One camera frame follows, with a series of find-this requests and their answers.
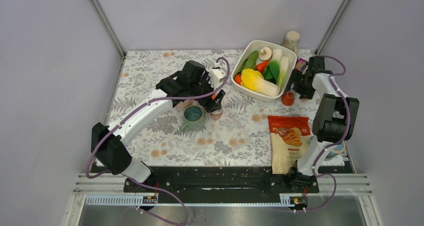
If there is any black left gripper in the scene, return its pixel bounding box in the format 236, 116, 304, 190
189, 72, 225, 112

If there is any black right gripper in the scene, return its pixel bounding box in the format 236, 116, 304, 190
284, 69, 316, 100

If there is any small pink cup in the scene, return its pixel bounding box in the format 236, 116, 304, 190
210, 108, 224, 121

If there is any small orange cup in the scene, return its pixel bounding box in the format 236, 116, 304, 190
281, 91, 295, 106

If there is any teal green ceramic mug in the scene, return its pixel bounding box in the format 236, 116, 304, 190
179, 105, 206, 131

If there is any pink white mug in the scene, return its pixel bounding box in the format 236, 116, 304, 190
176, 99, 195, 110

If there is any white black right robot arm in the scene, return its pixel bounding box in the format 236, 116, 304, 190
286, 55, 360, 192

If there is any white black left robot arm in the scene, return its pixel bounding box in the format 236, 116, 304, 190
85, 57, 230, 192

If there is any purple snack packet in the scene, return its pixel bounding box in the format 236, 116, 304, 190
294, 58, 308, 73

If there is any white green bok choy toy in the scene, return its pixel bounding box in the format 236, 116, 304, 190
262, 49, 290, 88

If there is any floral patterned tablecloth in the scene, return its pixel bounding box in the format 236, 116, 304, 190
109, 49, 320, 166

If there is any white rectangular bin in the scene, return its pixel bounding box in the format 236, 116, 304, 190
231, 40, 298, 102

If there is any beige patterned cup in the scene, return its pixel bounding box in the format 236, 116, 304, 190
283, 31, 301, 55

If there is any orange carrot toy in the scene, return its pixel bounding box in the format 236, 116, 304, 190
255, 60, 270, 73

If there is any yellow napa cabbage toy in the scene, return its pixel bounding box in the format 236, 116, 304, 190
241, 69, 280, 96

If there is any beige mushroom toy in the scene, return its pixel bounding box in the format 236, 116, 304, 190
258, 47, 273, 61

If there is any cassava chips bag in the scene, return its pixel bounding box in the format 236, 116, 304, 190
267, 115, 312, 175

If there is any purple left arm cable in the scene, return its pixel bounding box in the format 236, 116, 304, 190
85, 56, 231, 226

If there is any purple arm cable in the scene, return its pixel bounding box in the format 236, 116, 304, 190
264, 55, 352, 215
85, 56, 231, 226

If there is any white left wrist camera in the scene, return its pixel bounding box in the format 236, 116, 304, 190
208, 67, 227, 89

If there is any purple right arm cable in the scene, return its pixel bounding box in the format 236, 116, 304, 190
264, 55, 352, 215

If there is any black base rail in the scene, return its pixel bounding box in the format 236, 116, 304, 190
143, 166, 320, 194

